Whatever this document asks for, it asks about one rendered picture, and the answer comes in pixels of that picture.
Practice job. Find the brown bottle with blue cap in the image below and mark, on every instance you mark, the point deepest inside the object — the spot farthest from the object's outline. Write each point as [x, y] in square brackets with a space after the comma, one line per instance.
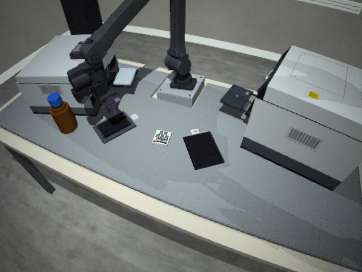
[62, 114]

